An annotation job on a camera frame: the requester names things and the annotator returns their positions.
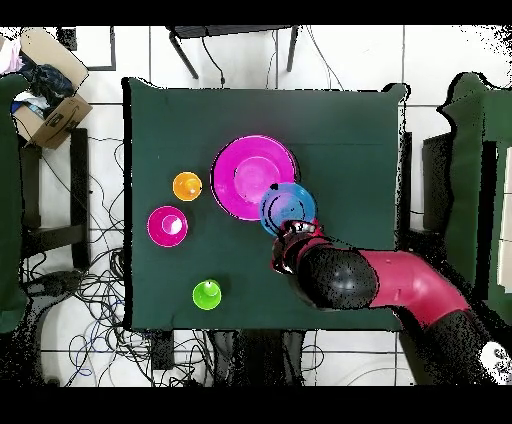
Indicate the blue bowl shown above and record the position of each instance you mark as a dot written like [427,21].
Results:
[288,204]

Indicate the large pink bowl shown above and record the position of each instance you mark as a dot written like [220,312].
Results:
[240,168]

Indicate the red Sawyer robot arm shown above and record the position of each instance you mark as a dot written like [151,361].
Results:
[408,276]

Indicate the light green cup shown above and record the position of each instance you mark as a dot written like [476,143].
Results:
[206,294]

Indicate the orange cup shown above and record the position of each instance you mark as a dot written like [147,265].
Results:
[187,186]

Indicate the small magenta bowl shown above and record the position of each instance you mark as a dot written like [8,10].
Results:
[167,226]

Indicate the dark green tablecloth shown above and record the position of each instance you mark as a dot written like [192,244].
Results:
[240,108]

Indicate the black power box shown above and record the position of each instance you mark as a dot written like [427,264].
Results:
[162,350]

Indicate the green cloth covered table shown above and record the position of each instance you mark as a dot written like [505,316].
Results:
[10,200]
[464,160]

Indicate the dark grey chair base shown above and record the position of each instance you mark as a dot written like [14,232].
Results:
[56,282]

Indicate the cardboard box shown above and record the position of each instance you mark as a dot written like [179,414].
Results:
[60,120]

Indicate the dark blue clothing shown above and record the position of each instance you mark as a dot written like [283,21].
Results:
[48,84]

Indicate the pink cloth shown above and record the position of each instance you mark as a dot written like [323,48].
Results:
[10,56]

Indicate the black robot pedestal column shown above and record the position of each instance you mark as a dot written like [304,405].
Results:
[260,360]

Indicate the black stool frame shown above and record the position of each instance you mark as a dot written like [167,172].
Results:
[80,180]

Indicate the black metal chair frame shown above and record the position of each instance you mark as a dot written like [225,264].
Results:
[224,30]

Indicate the black floor frame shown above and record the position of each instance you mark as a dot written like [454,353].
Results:
[67,39]

